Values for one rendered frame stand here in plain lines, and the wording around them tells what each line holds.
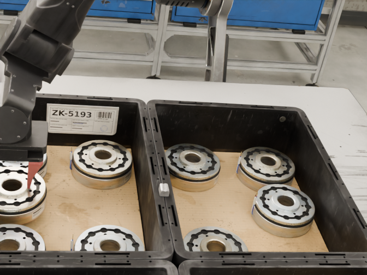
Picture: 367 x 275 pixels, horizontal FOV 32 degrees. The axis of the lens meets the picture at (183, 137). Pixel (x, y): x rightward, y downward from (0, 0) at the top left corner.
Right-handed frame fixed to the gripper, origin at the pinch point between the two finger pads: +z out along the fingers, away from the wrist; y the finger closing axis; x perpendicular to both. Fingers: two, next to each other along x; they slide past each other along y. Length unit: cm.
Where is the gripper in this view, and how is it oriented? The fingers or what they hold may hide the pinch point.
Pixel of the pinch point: (11, 181)
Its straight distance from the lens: 100.9
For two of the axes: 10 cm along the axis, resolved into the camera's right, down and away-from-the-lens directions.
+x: -1.3, -5.9, 8.0
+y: 9.8, 0.4, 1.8
